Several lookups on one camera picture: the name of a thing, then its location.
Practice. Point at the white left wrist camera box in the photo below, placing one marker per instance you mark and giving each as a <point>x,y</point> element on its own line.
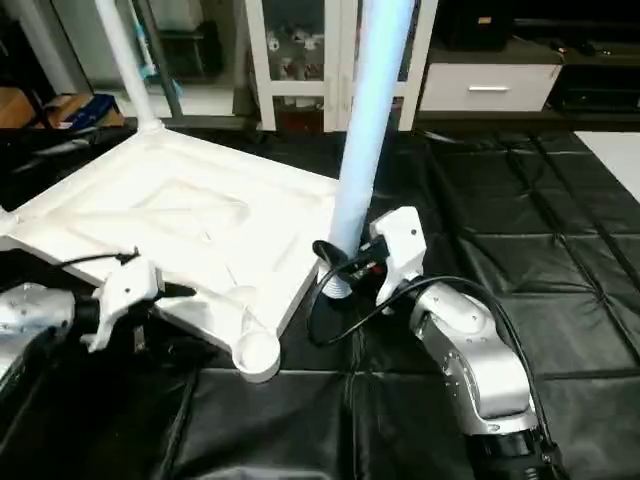
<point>125,290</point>

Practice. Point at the white drawer unit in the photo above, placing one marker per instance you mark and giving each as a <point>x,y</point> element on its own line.
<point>490,88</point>

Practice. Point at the white plastic table leg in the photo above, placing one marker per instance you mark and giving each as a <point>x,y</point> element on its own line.
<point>365,120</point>
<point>125,60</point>

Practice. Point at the white plastic table top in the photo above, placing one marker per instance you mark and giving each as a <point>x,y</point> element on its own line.
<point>180,210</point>

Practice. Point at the black work mat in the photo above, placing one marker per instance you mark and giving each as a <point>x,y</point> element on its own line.
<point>520,260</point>

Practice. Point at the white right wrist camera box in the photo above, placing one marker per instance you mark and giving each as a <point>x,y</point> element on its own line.
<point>400,240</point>

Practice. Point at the blue plastic bag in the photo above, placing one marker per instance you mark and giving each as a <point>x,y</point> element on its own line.
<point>90,110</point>

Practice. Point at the white flat board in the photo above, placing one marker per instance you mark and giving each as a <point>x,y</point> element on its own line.
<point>620,150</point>

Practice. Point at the brown cardboard box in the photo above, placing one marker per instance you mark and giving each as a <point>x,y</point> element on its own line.
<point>20,108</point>

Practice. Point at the light blue hooked pole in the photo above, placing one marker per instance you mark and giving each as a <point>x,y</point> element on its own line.
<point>150,60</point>

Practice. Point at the white glass-door cabinet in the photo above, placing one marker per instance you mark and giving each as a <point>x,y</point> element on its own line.
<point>258,70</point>

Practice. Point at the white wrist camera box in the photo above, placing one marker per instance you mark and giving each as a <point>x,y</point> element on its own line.
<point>125,290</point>
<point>400,240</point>

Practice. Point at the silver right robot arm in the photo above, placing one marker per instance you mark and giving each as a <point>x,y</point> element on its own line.
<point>470,360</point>

